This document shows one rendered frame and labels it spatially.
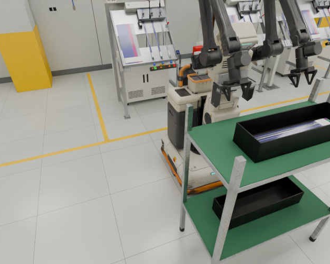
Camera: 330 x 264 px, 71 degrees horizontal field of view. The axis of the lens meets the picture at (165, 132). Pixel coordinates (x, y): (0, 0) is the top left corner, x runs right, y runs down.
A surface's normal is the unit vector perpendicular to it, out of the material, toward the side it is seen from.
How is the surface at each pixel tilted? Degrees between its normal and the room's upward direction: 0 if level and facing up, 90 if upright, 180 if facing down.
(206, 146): 0
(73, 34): 90
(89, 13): 90
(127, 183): 0
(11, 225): 0
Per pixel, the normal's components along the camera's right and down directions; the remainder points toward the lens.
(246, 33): 0.23, -0.23
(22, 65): 0.36, 0.55
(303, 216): -0.01, -0.81
